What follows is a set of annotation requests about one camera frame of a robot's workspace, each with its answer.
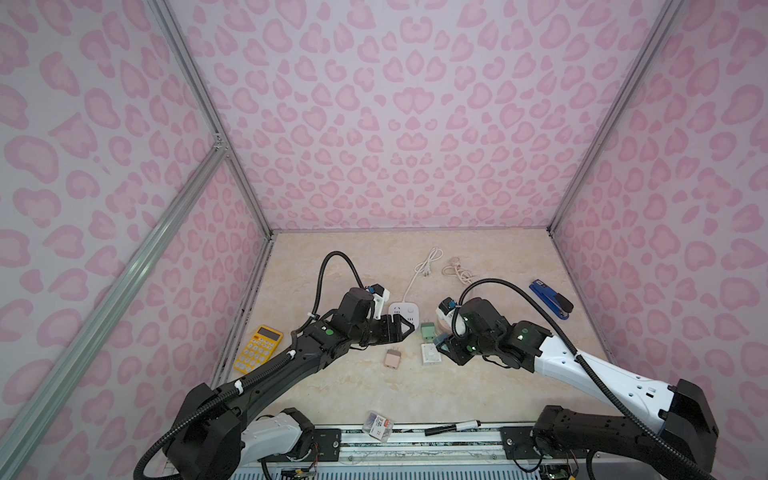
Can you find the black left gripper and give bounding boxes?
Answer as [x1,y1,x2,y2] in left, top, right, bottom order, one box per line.
[352,319,420,349]

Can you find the green charger plug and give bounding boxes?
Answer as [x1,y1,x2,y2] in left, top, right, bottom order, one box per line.
[420,322,437,343]

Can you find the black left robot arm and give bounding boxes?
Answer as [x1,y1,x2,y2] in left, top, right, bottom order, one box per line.
[132,282,416,479]

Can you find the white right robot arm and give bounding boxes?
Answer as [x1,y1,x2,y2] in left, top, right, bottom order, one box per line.
[435,279,719,479]

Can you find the white charger plug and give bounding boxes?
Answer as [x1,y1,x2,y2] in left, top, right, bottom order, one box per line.
[421,343,442,365]

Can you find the pink charger plug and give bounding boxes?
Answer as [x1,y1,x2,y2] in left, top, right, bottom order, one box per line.
[384,349,402,370]

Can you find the pink round power strip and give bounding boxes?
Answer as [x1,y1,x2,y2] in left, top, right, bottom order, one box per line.
[435,308,453,334]

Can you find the white square power strip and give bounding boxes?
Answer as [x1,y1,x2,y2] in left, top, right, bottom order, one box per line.
[388,302,420,327]

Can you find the black marker pen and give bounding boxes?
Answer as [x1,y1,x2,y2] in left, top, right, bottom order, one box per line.
[424,420,482,436]

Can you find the small clear plastic box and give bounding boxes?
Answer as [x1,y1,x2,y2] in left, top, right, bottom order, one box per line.
[362,411,394,443]

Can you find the blue stapler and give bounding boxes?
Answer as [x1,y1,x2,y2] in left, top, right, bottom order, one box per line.
[529,279,574,320]

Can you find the yellow calculator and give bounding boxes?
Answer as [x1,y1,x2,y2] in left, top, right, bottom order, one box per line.
[233,325,283,375]

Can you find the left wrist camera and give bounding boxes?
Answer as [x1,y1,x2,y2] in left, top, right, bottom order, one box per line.
[367,284,390,321]

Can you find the pink power cord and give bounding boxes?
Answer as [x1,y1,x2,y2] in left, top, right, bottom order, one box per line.
[441,256,476,287]

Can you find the white power cord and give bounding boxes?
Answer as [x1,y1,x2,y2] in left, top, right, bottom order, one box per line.
[399,247,444,305]

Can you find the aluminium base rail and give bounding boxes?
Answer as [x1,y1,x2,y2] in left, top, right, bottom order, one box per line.
[161,422,661,480]

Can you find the aluminium diagonal frame bar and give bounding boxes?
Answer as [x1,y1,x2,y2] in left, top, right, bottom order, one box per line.
[1,146,228,479]

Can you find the aluminium frame post left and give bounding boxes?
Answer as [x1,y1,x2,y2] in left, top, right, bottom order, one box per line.
[147,0,273,239]

